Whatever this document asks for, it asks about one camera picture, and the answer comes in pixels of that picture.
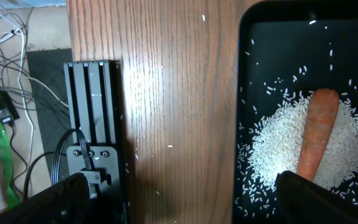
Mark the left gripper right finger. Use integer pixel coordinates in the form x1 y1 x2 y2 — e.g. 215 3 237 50
275 171 358 224

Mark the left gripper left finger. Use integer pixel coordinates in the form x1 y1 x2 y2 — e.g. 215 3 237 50
0 173 90 224

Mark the pile of white rice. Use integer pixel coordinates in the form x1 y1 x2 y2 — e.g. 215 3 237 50
234 18 358 218

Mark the orange carrot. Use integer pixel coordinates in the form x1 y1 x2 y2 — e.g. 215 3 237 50
296 88 339 182

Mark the black power adapter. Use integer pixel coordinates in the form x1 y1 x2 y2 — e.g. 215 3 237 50
0 90 20 124

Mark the black plastic tray bin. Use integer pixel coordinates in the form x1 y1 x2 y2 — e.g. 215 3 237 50
231 0 358 224

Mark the green strap on floor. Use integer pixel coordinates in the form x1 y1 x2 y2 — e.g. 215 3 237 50
0 120 21 208

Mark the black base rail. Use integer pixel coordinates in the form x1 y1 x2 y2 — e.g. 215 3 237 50
63 60 127 223

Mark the tangle of floor cables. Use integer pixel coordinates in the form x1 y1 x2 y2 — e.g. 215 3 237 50
0 0 71 200

